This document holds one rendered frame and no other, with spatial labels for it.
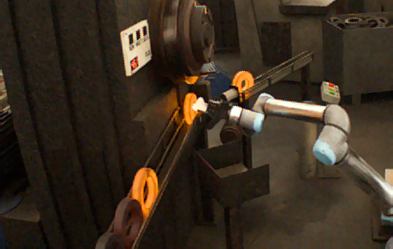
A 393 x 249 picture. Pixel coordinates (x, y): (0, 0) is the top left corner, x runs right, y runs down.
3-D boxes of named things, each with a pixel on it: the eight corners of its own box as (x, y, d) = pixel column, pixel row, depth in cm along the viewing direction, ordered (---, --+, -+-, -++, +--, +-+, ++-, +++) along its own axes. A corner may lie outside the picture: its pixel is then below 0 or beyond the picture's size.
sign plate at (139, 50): (125, 75, 179) (119, 32, 173) (147, 59, 202) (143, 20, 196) (131, 75, 178) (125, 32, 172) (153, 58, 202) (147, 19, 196)
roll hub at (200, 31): (194, 70, 207) (188, 10, 197) (207, 55, 232) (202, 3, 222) (206, 70, 205) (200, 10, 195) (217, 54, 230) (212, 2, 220)
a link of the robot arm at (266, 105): (352, 102, 182) (256, 89, 240) (339, 125, 180) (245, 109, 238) (363, 117, 188) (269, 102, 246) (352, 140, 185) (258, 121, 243)
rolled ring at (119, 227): (136, 188, 153) (127, 187, 154) (117, 224, 138) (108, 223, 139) (147, 224, 163) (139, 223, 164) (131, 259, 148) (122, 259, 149)
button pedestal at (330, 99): (317, 180, 288) (319, 93, 266) (317, 163, 309) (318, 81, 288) (341, 180, 283) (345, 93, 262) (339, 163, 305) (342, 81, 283)
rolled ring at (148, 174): (135, 202, 154) (127, 202, 155) (151, 224, 168) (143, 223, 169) (147, 159, 165) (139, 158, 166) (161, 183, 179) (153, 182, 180)
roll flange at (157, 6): (148, 97, 207) (135, -3, 190) (176, 68, 249) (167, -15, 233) (168, 97, 204) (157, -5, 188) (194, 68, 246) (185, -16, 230)
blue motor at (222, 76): (203, 107, 441) (199, 73, 429) (196, 89, 494) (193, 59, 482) (234, 103, 442) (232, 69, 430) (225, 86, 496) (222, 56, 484)
